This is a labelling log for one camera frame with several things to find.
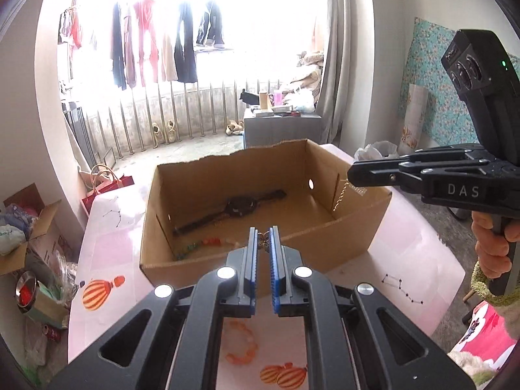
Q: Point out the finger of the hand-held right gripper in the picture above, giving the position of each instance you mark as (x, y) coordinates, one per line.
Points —
(378, 174)
(443, 154)

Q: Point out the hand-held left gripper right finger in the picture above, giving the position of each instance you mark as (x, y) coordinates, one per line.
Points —
(275, 268)

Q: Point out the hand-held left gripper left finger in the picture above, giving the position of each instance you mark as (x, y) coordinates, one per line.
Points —
(252, 260)

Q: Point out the large brown cardboard box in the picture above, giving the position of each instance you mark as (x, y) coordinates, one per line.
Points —
(325, 248)

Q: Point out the black smartwatch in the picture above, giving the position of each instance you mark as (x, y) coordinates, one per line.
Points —
(239, 207)

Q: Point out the person's right forearm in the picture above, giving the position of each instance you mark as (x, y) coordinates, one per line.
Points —
(483, 288)

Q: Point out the person's right hand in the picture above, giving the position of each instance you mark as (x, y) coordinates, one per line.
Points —
(489, 252)

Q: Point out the white plastic bag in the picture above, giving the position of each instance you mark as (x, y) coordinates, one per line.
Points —
(375, 150)

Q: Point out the teal floral board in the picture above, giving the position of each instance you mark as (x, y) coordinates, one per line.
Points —
(443, 101)

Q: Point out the white floral paper bag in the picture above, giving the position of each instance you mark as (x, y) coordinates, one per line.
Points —
(414, 118)

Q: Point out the grey cabinet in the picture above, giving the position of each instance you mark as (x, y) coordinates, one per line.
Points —
(280, 130)

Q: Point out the grey curtain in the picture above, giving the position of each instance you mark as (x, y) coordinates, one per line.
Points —
(341, 48)

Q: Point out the pink balloon-print tablecloth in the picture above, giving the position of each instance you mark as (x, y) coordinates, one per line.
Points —
(113, 252)

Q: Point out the pair of beige shoes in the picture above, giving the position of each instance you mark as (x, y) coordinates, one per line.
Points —
(166, 132)

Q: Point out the red gift bag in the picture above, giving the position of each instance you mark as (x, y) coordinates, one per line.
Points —
(105, 189)

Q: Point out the metal balcony railing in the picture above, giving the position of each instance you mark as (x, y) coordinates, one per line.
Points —
(162, 109)

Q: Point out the pink floral cloth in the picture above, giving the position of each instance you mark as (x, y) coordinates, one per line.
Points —
(483, 325)

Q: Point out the teal box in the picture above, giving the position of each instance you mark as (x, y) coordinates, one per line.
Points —
(50, 308)

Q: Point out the metal bowl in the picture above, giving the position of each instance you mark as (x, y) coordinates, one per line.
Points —
(26, 294)

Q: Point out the open cardboard box of clutter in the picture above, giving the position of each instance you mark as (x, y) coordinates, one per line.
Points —
(24, 227)

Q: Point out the row of hanging clothes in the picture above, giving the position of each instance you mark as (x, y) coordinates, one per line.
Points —
(146, 40)

